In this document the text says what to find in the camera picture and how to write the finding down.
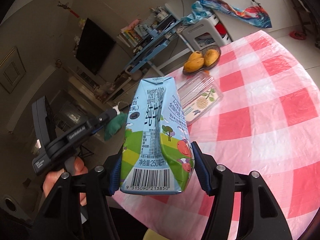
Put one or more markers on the dark fruit basket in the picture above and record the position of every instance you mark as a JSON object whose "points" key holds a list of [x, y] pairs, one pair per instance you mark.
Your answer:
{"points": [[203, 51]]}

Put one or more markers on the yellow mango right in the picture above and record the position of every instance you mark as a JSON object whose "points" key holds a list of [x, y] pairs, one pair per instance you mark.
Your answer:
{"points": [[210, 57]]}

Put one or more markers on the blue milk carton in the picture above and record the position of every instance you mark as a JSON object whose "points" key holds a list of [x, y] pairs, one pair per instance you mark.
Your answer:
{"points": [[157, 156]]}

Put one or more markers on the black wall television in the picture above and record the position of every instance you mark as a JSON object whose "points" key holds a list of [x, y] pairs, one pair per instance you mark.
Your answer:
{"points": [[94, 47]]}

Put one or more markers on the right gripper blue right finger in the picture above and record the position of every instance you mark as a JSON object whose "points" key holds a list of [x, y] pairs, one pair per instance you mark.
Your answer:
{"points": [[200, 168]]}

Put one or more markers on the yellow mango left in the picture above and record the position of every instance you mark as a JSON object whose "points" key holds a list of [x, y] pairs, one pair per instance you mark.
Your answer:
{"points": [[194, 62]]}

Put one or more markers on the row of books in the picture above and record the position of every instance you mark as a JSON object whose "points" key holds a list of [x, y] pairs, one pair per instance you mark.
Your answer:
{"points": [[129, 37]]}

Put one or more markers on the person's left hand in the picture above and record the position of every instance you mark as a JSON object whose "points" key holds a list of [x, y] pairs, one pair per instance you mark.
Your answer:
{"points": [[55, 178]]}

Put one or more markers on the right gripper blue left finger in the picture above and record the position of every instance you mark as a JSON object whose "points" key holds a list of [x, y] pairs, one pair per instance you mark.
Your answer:
{"points": [[115, 177]]}

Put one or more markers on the pink checkered tablecloth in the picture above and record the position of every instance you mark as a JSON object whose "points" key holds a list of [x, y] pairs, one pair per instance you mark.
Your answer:
{"points": [[266, 126]]}

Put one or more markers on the light blue cloth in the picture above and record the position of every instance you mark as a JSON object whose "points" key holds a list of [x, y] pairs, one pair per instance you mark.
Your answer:
{"points": [[198, 12]]}

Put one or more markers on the yellow mango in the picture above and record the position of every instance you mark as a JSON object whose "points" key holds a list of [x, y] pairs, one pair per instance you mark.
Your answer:
{"points": [[194, 62], [210, 57]]}

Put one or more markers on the blue study desk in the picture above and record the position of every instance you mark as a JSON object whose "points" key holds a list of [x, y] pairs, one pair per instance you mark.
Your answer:
{"points": [[158, 44]]}

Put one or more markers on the grey plastic stool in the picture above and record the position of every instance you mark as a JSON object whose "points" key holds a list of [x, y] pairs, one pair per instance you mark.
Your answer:
{"points": [[208, 31]]}

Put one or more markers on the colourful hanging bag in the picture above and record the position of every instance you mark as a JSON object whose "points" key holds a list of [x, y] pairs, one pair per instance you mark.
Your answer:
{"points": [[254, 15]]}

